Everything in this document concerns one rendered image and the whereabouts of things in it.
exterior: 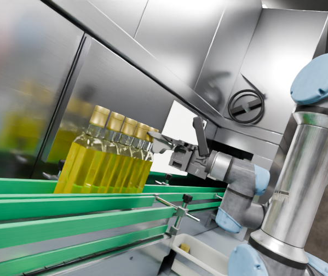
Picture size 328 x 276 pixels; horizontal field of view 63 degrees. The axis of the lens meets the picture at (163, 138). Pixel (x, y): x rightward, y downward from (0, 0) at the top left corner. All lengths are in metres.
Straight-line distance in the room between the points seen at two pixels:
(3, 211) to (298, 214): 0.52
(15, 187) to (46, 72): 0.28
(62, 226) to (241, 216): 0.47
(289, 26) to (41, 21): 1.48
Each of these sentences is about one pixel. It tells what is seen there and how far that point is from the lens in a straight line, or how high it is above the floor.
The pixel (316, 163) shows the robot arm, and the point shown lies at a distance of 0.59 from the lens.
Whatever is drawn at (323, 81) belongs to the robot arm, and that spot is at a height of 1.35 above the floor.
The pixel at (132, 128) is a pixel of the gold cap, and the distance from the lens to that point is 0.71.
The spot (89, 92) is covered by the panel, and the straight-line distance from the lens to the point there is 0.76.
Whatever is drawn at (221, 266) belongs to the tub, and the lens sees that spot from 1.02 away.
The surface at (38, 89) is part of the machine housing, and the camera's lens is 0.71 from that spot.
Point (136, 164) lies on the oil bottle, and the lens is 0.75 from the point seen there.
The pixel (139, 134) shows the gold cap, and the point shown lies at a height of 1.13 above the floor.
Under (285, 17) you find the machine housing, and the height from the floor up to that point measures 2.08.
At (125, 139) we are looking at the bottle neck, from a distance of 0.71.
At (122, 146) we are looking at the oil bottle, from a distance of 0.70.
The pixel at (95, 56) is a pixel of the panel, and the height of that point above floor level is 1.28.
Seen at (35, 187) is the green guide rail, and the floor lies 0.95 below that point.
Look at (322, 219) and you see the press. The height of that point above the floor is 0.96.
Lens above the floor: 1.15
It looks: level
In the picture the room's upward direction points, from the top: 21 degrees clockwise
